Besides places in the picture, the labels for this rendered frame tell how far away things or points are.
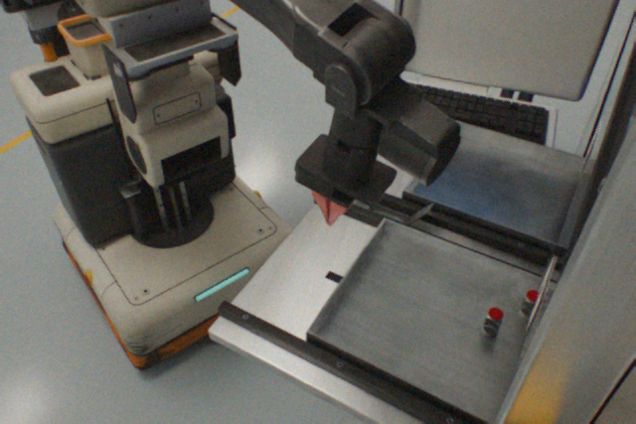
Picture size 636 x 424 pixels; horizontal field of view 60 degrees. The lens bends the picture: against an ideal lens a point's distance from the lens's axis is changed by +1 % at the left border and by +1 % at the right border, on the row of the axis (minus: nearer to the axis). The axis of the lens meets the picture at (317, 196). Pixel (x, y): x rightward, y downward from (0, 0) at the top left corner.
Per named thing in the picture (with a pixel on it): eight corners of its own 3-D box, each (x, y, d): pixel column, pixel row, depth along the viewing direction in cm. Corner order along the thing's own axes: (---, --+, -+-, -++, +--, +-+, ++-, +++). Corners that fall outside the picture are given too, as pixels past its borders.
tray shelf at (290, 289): (622, 177, 109) (625, 170, 107) (538, 516, 64) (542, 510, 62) (397, 110, 126) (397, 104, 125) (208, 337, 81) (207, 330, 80)
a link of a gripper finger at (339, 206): (335, 248, 66) (351, 197, 59) (284, 220, 68) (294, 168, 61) (359, 213, 70) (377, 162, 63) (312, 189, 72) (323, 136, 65)
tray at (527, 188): (622, 184, 104) (629, 170, 102) (599, 277, 88) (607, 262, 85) (449, 132, 117) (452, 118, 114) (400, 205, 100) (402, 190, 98)
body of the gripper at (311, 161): (371, 215, 59) (388, 168, 54) (291, 174, 62) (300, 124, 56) (395, 181, 64) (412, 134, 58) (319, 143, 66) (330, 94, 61)
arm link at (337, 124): (364, 60, 56) (329, 80, 52) (419, 92, 53) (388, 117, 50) (350, 112, 61) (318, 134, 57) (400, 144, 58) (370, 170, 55)
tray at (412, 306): (590, 313, 82) (598, 299, 80) (553, 471, 66) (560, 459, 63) (382, 231, 95) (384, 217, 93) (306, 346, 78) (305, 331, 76)
